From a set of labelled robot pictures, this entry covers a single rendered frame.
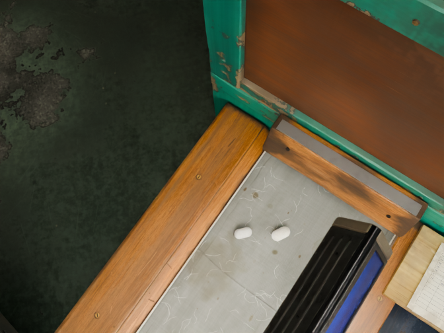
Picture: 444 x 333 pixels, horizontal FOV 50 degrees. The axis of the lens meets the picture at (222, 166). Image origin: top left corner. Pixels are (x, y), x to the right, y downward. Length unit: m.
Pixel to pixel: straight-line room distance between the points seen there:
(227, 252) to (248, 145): 0.21
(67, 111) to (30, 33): 0.39
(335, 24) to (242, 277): 0.51
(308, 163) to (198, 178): 0.22
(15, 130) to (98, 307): 1.16
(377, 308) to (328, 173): 0.26
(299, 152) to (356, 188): 0.12
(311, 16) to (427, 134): 0.23
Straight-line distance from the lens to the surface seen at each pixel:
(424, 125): 0.71
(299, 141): 0.86
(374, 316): 0.93
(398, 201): 0.87
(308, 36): 0.67
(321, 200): 0.96
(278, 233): 0.92
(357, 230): 0.59
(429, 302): 0.95
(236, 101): 0.97
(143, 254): 0.92
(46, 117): 1.94
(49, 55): 2.06
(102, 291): 0.93
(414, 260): 0.95
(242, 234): 0.92
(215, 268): 0.93
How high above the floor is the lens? 1.66
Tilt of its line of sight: 73 degrees down
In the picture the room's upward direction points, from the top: 6 degrees counter-clockwise
